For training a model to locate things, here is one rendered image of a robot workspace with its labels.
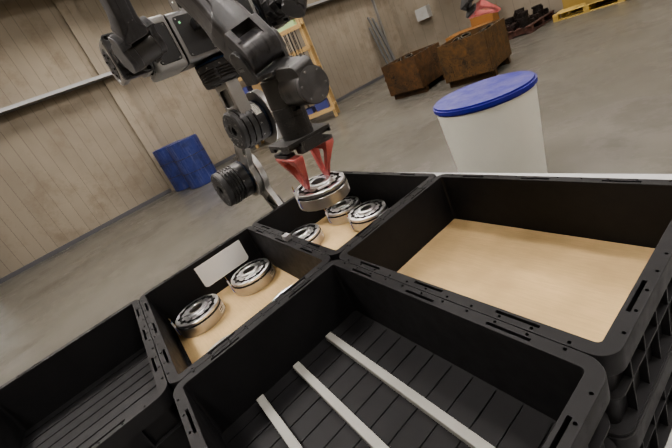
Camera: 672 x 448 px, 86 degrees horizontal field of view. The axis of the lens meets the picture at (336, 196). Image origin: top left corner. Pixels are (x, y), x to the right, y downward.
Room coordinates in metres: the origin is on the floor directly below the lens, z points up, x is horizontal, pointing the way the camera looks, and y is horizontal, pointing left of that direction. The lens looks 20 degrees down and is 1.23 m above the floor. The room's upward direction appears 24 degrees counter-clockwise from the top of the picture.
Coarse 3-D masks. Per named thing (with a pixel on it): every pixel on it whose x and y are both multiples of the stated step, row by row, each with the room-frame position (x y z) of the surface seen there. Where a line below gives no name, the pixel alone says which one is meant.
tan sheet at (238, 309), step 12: (276, 276) 0.76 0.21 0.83; (288, 276) 0.74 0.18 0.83; (228, 288) 0.81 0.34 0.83; (264, 288) 0.73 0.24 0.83; (276, 288) 0.71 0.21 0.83; (228, 300) 0.75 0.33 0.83; (240, 300) 0.72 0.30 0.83; (252, 300) 0.70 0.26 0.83; (264, 300) 0.68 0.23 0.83; (228, 312) 0.70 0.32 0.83; (240, 312) 0.68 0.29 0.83; (252, 312) 0.66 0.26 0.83; (216, 324) 0.67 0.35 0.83; (228, 324) 0.65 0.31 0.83; (240, 324) 0.63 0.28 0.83; (180, 336) 0.69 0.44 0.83; (204, 336) 0.65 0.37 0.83; (216, 336) 0.63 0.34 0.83; (192, 348) 0.63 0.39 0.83; (204, 348) 0.61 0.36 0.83; (192, 360) 0.59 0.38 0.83
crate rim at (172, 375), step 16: (272, 240) 0.74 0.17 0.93; (320, 256) 0.57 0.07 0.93; (176, 272) 0.79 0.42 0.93; (288, 288) 0.51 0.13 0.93; (144, 304) 0.70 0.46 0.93; (272, 304) 0.49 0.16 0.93; (160, 336) 0.54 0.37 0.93; (160, 352) 0.50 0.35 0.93; (208, 352) 0.44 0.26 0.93; (192, 368) 0.42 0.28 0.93; (176, 384) 0.41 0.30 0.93
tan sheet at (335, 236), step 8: (320, 224) 0.94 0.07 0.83; (328, 224) 0.91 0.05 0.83; (344, 224) 0.87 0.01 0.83; (328, 232) 0.87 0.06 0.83; (336, 232) 0.85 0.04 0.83; (344, 232) 0.83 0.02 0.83; (352, 232) 0.81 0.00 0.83; (328, 240) 0.82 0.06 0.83; (336, 240) 0.80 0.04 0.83; (344, 240) 0.79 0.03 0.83; (336, 248) 0.76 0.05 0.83
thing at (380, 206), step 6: (360, 204) 0.88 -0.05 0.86; (378, 204) 0.83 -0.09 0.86; (384, 204) 0.81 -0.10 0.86; (354, 210) 0.86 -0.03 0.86; (378, 210) 0.80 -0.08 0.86; (348, 216) 0.84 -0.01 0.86; (354, 216) 0.83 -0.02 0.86; (360, 216) 0.81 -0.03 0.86; (366, 216) 0.79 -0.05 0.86; (372, 216) 0.78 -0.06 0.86; (354, 222) 0.80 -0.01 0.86
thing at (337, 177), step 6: (330, 174) 0.69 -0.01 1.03; (336, 174) 0.67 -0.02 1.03; (342, 174) 0.65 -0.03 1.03; (330, 180) 0.64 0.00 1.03; (336, 180) 0.64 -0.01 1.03; (342, 180) 0.63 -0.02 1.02; (300, 186) 0.68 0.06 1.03; (324, 186) 0.62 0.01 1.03; (330, 186) 0.61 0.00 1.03; (336, 186) 0.61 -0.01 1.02; (300, 192) 0.65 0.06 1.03; (306, 192) 0.63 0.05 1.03; (312, 192) 0.62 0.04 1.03; (318, 192) 0.61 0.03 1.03; (324, 192) 0.60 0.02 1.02; (300, 198) 0.62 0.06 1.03; (306, 198) 0.61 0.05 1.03
